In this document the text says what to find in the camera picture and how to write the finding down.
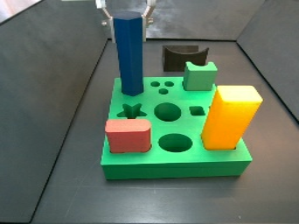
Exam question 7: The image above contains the red rounded block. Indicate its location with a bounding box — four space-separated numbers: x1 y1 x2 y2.
105 119 152 153

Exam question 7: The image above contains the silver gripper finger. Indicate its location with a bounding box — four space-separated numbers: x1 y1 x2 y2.
96 0 116 42
141 0 156 40

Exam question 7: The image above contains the yellow rounded rectangular block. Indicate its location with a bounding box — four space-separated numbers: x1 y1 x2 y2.
200 86 263 151

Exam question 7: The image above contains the green notched block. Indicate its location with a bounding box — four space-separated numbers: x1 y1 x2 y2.
181 61 217 91

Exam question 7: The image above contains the green shape sorter board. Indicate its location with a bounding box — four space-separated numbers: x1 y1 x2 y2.
100 77 252 179

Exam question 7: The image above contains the black curved block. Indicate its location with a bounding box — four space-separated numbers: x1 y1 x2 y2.
162 45 209 72

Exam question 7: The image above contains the blue hexagonal prism peg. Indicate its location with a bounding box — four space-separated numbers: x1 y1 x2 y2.
113 11 144 96

